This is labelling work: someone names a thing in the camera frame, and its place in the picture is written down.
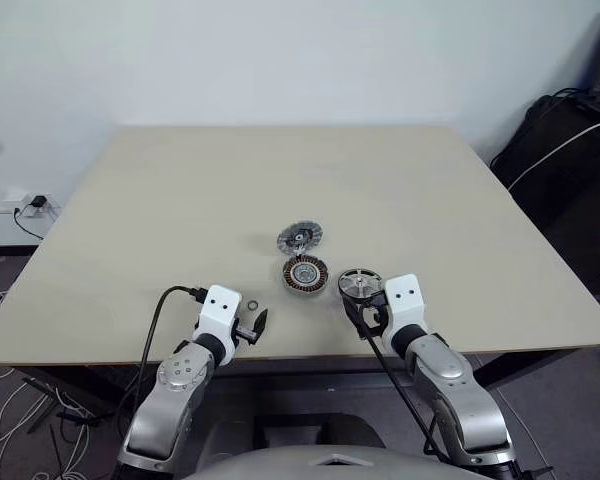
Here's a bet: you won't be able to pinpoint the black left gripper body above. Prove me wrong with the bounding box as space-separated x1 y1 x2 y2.
233 322 262 347

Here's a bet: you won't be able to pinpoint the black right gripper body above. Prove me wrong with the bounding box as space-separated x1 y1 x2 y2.
361 294 391 343

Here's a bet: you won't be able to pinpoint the black silver motor rotor bell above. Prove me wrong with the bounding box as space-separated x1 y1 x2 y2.
337 267 386 302

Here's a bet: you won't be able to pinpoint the copper wound motor stator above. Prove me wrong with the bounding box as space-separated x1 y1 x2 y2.
280 254 333 300

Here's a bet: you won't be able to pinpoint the silver black motor end cover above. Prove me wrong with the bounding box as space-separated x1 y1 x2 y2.
277 220 323 254

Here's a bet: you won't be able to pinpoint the silver robot torso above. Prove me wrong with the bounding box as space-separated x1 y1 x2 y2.
192 438 461 480

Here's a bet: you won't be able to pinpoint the black floor tripod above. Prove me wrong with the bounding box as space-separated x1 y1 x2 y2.
21 376 117 437

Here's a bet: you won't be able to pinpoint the large black bag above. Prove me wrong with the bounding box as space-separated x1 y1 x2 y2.
489 88 600 304

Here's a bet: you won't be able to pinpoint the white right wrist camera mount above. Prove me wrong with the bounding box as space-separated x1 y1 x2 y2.
383 273 429 347

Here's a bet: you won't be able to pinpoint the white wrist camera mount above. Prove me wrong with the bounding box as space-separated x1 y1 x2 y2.
383 273 429 347
198 284 243 352

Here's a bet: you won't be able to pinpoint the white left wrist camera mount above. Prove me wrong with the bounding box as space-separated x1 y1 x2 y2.
198 284 243 352

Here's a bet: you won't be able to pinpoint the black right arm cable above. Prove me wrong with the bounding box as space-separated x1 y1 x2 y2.
358 304 442 457

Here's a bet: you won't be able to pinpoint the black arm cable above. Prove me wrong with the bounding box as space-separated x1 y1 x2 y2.
358 304 442 457
121 285 209 417

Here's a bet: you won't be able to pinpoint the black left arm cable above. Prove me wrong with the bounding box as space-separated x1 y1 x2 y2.
121 285 209 417

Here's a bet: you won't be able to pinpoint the white cable over bag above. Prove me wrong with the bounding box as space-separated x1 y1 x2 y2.
506 118 600 192

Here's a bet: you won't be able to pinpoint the white wall socket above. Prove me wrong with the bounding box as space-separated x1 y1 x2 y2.
15 191 62 219

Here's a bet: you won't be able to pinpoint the white floor cables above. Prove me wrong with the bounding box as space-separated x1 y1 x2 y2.
0 364 99 480

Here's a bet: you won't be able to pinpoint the black adapter cable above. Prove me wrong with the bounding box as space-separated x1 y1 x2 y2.
12 203 45 242

